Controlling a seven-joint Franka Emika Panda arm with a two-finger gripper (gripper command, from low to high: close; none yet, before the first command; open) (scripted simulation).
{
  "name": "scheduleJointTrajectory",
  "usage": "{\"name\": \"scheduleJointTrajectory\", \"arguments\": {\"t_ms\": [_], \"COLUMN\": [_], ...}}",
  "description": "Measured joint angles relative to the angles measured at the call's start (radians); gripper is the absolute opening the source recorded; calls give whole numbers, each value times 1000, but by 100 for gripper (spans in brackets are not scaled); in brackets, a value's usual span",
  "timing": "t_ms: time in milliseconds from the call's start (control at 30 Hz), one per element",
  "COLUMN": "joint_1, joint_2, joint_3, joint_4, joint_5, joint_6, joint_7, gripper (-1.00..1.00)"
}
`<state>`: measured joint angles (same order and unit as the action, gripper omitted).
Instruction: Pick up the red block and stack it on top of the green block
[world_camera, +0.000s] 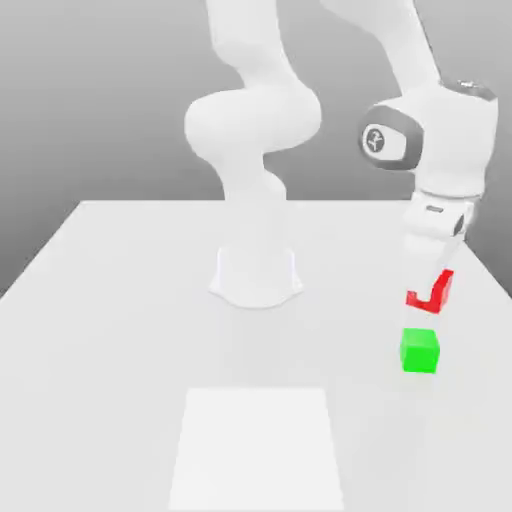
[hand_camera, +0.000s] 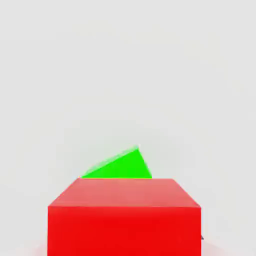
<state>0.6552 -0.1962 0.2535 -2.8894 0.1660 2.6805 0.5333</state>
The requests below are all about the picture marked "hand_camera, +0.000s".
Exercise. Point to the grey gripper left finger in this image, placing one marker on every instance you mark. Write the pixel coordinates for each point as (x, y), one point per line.
(43, 252)

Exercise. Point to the small red cube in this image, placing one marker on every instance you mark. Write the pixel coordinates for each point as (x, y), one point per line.
(124, 230)

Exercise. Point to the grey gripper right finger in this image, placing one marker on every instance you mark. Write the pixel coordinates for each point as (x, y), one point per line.
(206, 249)

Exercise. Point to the small green cube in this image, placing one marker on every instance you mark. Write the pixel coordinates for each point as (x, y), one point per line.
(124, 168)

